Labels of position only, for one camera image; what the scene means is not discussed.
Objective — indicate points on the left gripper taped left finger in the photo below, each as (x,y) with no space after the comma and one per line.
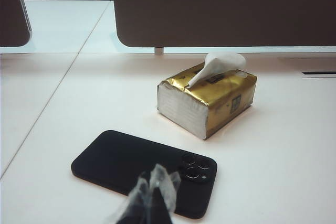
(136,197)

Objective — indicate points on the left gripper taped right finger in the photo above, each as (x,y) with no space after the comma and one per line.
(166,190)

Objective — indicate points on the black smartphone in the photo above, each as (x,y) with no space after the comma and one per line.
(118,161)

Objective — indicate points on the gold tissue pack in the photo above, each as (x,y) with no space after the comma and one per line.
(223,98)

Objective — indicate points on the large brown desk partition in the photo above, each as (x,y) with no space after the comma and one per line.
(223,11)

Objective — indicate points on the small brown desk partition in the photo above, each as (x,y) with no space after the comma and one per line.
(13,11)

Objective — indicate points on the grey partition bracket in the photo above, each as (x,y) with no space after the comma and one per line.
(159,51)

